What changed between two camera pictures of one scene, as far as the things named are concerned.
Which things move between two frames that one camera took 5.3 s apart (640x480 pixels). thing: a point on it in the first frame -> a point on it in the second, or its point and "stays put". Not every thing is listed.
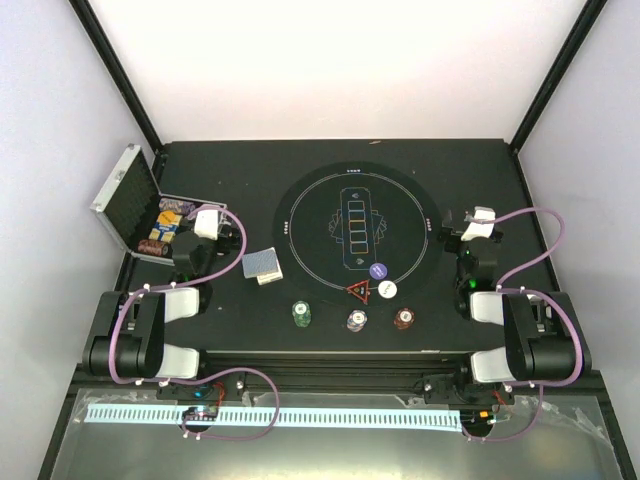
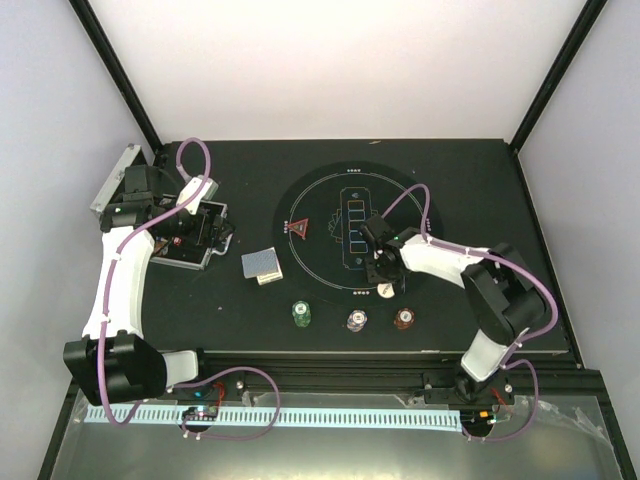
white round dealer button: x=387 y=289 stays put
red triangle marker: x=360 y=290 -> x=300 y=227
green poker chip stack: x=301 y=312 stays put
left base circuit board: x=206 y=413 stays put
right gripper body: x=452 y=236 -> x=382 y=274
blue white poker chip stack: x=356 y=320 stays put
